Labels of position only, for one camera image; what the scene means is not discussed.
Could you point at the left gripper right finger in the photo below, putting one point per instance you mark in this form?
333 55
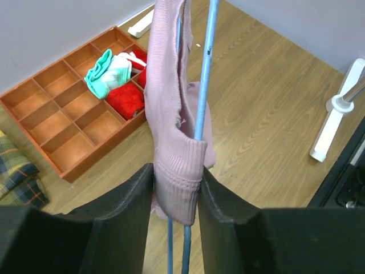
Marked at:
238 237

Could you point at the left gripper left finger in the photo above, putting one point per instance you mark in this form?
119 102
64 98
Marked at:
106 235

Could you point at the mauve tank top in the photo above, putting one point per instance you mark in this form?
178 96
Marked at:
171 108

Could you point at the blue wire hanger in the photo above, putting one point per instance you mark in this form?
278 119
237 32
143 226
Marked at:
198 131

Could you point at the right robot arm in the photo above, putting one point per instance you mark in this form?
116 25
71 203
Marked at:
344 184

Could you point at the yellow plaid shirt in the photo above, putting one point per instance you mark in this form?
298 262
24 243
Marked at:
20 183

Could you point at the orange compartment tray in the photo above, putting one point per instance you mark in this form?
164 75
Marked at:
68 125

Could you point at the red rolled cloth left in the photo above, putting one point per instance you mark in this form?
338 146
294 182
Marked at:
127 100

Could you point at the red rolled cloth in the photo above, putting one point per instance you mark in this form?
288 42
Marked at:
127 100
142 78

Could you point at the red rolled cloth right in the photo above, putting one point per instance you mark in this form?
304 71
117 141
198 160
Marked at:
142 78

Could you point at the teal white sock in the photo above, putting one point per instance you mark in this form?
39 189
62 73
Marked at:
109 72

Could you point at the red white striped sock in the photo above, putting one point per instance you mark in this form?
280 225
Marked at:
138 65

